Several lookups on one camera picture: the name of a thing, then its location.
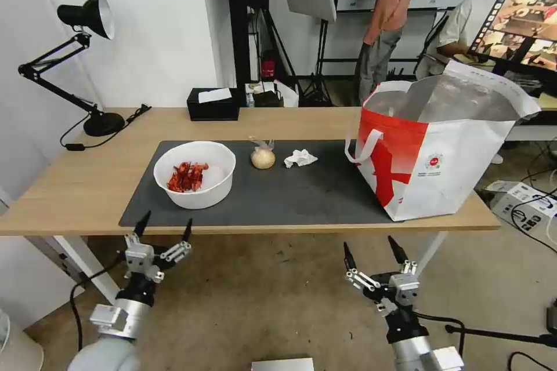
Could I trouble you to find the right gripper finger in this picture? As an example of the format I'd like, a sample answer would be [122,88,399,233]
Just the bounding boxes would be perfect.
[342,241,382,293]
[387,235,419,277]

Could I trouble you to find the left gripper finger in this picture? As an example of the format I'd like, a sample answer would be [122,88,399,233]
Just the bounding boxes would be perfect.
[160,217,194,264]
[124,210,152,250]

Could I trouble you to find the red and white takeout bag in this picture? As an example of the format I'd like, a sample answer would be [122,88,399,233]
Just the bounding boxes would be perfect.
[344,60,542,222]

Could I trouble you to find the tied clear bag of food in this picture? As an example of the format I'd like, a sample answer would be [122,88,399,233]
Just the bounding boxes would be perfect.
[248,136,277,170]

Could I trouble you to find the white round bowl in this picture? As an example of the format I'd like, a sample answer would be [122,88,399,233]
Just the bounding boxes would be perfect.
[153,141,237,210]

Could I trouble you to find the white table leg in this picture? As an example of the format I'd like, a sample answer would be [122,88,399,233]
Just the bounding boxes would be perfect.
[415,231,449,270]
[24,235,131,307]

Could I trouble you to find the red crayfish shells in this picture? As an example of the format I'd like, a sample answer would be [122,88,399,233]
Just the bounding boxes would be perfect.
[167,162,211,192]

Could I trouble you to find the dark grey desk mat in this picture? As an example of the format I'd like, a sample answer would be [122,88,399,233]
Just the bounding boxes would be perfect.
[118,139,408,228]

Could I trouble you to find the black tripod rod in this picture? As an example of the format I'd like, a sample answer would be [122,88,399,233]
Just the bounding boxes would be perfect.
[446,325,557,345]

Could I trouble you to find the black desk lamp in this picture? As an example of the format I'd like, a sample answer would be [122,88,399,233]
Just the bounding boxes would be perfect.
[18,0,126,137]

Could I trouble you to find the crumpled white tissue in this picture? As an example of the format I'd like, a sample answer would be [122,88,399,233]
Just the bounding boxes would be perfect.
[283,149,319,169]

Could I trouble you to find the white robot front shell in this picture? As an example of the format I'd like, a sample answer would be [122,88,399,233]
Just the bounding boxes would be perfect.
[251,358,314,371]

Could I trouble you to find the black tissue box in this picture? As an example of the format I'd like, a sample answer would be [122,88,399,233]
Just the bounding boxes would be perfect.
[187,87,241,122]

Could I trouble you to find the white printed carton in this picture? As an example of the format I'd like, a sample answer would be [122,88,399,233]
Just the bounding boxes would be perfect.
[491,179,557,232]

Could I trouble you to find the white round bin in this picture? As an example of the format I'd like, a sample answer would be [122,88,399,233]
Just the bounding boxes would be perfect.
[0,308,44,371]

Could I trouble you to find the white tissue sheet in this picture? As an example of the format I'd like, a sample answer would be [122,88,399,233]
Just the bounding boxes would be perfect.
[198,88,232,103]

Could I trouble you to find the red and black canister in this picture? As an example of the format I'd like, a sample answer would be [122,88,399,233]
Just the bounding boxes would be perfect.
[261,51,279,81]

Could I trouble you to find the black light stand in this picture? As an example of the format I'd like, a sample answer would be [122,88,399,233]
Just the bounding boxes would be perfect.
[314,19,332,83]

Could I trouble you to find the seated person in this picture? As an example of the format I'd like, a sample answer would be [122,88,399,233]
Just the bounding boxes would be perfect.
[435,0,514,63]

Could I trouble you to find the standing person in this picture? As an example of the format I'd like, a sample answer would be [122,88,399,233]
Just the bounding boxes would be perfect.
[356,0,432,107]

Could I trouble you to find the computer monitor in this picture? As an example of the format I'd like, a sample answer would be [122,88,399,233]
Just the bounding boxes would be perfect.
[469,0,557,70]

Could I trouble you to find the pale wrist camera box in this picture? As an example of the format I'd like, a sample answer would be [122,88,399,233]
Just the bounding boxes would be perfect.
[125,243,161,281]
[388,273,421,305]

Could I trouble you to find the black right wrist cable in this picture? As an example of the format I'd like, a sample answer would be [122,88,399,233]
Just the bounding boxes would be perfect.
[413,312,465,352]

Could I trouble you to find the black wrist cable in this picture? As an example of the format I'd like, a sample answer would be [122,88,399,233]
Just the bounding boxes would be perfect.
[69,249,129,352]
[413,312,465,352]

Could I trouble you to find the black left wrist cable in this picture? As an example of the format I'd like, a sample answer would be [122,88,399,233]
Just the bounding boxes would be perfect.
[69,249,129,352]

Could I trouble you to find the black lamp cable with switch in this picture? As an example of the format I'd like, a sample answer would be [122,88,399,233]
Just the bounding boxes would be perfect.
[60,103,152,152]

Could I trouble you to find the black metal frame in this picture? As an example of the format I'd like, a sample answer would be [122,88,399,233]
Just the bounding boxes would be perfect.
[225,0,270,89]

